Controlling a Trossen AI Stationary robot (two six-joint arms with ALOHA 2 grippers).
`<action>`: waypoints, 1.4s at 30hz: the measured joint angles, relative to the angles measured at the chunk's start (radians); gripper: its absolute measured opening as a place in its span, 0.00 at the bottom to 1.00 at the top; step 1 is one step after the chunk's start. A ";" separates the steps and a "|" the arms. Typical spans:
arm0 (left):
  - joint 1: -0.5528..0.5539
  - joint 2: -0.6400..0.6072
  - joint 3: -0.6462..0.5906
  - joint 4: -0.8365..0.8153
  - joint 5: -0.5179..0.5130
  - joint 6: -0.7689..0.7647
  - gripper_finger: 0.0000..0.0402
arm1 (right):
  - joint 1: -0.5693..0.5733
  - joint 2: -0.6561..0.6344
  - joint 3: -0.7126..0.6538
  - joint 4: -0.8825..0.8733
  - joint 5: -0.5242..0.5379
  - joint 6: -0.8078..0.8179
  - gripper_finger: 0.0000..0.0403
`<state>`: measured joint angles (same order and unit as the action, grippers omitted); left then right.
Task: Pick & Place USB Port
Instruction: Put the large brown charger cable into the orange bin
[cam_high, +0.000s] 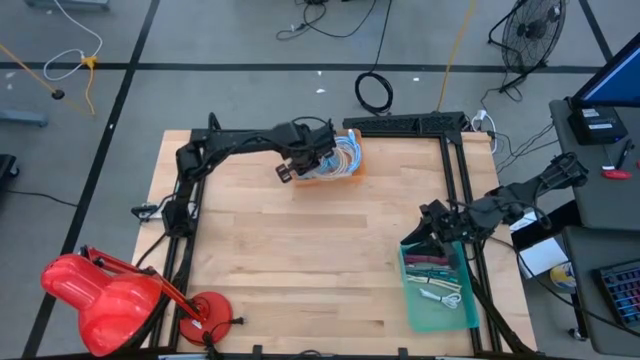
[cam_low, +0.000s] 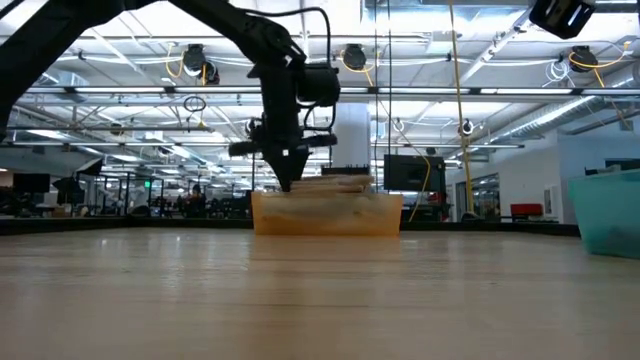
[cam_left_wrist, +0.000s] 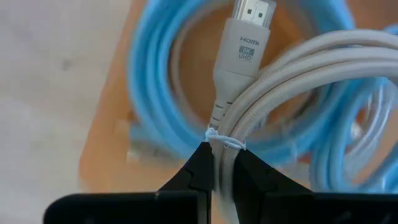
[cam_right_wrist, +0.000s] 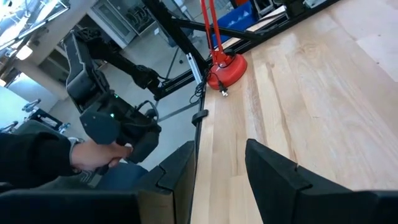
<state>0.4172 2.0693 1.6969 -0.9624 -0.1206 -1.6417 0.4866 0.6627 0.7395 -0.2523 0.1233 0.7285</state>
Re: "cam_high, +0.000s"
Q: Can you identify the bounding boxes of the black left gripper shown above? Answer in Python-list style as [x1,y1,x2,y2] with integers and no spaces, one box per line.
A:
[286,119,338,177]

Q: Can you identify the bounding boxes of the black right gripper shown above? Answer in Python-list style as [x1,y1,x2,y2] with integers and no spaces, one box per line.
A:
[400,198,497,272]

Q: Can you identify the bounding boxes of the maroon usb cable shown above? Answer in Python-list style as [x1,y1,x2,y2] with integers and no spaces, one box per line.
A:
[402,254,451,267]

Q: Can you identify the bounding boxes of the cream usb cable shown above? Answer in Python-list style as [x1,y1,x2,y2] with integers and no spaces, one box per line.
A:
[404,273,463,293]

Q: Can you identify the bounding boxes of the small white usb cable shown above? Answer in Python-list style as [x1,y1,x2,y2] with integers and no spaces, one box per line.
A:
[418,288,463,311]

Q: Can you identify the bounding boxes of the orange plastic bin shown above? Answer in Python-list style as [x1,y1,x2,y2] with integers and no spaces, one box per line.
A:
[292,128,367,188]

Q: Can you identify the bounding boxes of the green plastic bin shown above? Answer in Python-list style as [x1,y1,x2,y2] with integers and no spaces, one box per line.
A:
[397,241,481,335]

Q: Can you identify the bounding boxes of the white paper sheet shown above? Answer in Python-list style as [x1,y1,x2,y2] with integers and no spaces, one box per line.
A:
[517,236,570,280]

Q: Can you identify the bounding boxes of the white power plug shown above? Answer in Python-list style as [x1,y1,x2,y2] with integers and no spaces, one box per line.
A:
[470,108,500,156]

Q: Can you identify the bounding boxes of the round printed disc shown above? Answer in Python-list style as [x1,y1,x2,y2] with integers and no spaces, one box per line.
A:
[549,261,578,295]

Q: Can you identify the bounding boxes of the grey side desk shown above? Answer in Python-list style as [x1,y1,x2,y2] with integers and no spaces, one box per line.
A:
[562,225,640,358]
[548,98,640,232]

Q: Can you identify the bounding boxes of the red desk gadget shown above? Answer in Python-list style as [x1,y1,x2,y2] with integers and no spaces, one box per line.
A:
[600,168,634,182]

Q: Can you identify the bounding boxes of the small black computer box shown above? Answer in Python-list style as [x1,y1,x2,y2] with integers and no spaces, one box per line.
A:
[566,102,630,147]

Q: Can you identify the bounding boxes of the backlit keyboard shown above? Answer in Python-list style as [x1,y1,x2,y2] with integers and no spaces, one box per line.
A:
[592,258,640,332]

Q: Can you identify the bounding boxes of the black pen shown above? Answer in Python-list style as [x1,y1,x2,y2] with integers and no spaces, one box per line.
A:
[614,138,636,172]

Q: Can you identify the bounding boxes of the black floor fan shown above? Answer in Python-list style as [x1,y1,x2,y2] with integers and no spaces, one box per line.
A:
[487,0,568,95]

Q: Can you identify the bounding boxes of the computer monitor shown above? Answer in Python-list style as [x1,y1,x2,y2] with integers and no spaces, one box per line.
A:
[571,30,640,109]

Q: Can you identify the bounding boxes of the red desk lamp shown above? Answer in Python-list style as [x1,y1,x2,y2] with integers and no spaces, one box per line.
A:
[40,243,235,358]

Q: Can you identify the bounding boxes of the grey table foot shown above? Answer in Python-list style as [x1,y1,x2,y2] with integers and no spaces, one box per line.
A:
[0,108,50,128]

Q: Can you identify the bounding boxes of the black wheeled base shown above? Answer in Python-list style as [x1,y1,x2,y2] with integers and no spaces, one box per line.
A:
[0,153,21,192]

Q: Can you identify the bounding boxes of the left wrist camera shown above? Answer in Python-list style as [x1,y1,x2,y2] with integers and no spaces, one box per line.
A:
[275,162,297,185]

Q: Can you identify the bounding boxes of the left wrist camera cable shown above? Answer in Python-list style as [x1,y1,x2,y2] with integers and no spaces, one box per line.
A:
[292,115,335,132]

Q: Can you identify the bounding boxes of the black coiled floor cable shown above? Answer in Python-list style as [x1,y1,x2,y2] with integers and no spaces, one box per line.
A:
[353,0,396,117]

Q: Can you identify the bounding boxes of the black aluminium table frame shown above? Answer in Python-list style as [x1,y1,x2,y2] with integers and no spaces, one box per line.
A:
[146,112,540,360]

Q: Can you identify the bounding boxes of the thin black floor cables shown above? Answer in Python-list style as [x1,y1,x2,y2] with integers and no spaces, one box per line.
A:
[275,0,380,41]

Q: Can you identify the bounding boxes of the black lamp power cord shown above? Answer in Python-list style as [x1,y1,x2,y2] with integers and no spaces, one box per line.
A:
[198,295,249,360]

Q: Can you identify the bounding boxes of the yellow hanging cord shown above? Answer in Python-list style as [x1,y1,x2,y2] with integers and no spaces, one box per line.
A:
[435,0,478,114]

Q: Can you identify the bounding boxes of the yellow extension cord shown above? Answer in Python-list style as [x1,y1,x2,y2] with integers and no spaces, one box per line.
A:
[80,55,100,117]

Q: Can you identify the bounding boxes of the yellow cord with black disc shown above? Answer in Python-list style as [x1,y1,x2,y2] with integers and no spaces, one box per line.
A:
[0,41,94,117]

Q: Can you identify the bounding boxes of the white floor cable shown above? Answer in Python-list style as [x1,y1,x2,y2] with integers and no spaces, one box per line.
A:
[42,0,105,83]

